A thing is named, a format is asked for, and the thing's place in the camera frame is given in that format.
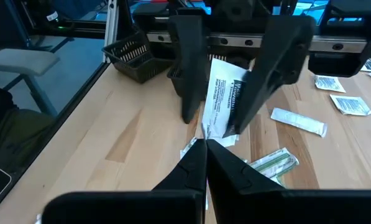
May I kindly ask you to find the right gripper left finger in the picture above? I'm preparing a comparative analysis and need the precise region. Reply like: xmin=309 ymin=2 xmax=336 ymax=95
xmin=41 ymin=138 xmax=208 ymax=224

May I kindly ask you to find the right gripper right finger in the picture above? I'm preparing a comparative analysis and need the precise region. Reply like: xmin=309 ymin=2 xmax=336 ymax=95
xmin=206 ymin=139 xmax=371 ymax=224

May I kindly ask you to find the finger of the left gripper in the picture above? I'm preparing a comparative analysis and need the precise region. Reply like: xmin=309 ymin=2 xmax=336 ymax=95
xmin=168 ymin=7 xmax=211 ymax=124
xmin=222 ymin=15 xmax=316 ymax=138

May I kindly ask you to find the white towelette packet dark band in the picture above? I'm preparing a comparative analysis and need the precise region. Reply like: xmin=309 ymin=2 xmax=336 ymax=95
xmin=201 ymin=57 xmax=251 ymax=147

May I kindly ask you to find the green striped bandage wrapper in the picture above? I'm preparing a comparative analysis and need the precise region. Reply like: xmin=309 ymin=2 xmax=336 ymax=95
xmin=180 ymin=136 xmax=204 ymax=160
xmin=248 ymin=147 xmax=300 ymax=188

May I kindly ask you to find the grey stool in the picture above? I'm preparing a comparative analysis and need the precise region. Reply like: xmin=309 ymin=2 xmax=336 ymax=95
xmin=0 ymin=48 xmax=61 ymax=116

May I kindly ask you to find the person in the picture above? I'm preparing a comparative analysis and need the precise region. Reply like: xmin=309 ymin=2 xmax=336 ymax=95
xmin=0 ymin=83 xmax=57 ymax=166

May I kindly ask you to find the silver aluminium post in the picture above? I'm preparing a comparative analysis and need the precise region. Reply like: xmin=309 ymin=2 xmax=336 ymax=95
xmin=103 ymin=0 xmax=120 ymax=63

